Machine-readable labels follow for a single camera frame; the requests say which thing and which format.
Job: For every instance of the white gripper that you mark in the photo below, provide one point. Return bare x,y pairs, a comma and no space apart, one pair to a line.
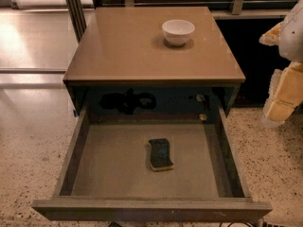
294,37

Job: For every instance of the dark green yellow sponge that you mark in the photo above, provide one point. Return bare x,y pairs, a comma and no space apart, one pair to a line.
160,154

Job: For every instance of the brown cabinet with glossy top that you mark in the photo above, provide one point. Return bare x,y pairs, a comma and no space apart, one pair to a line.
125,46

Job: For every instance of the open grey top drawer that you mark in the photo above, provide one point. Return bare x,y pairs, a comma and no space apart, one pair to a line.
106,174

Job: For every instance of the white ceramic bowl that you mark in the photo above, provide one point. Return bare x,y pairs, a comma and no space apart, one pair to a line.
177,32

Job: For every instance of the dark metal window frame post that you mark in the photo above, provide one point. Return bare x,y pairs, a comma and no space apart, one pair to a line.
77,17

